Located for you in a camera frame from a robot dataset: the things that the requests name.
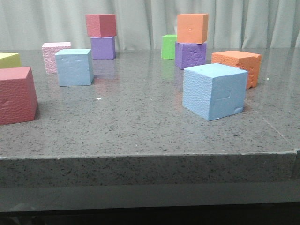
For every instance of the purple foam block under red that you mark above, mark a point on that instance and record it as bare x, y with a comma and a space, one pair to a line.
103, 48

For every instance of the large red foam block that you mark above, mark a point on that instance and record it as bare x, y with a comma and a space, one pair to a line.
18, 100

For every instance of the grey-green curtain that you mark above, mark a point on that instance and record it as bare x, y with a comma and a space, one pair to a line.
27, 24

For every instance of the green foam block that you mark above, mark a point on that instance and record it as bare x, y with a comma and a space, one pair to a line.
168, 46

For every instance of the pink foam block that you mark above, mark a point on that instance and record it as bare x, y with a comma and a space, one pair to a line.
49, 50

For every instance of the orange stacked foam block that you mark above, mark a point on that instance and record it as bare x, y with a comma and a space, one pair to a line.
192, 28

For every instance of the large light blue foam block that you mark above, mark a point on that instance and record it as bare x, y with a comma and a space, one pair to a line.
214, 91

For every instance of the damaged orange foam block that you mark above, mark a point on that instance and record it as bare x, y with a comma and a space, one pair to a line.
244, 60

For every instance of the small light blue foam block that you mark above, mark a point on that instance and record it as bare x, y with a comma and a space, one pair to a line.
74, 67

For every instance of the yellow foam block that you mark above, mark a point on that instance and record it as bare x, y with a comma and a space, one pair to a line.
10, 60

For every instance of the purple foam block under orange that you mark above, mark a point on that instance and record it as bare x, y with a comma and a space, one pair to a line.
190, 54

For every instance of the red stacked foam block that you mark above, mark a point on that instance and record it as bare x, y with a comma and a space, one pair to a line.
101, 25

